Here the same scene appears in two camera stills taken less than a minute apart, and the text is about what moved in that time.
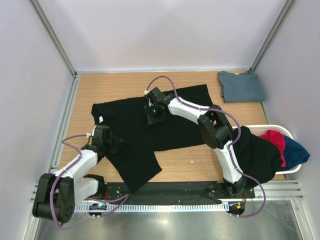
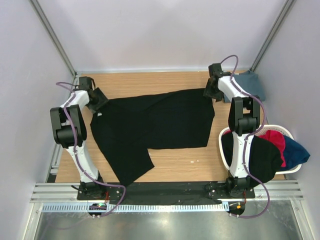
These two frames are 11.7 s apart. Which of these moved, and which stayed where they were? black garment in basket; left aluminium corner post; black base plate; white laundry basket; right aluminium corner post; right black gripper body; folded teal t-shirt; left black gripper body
Moved: left black gripper body; right black gripper body
Stayed: white laundry basket; right aluminium corner post; black garment in basket; folded teal t-shirt; left aluminium corner post; black base plate
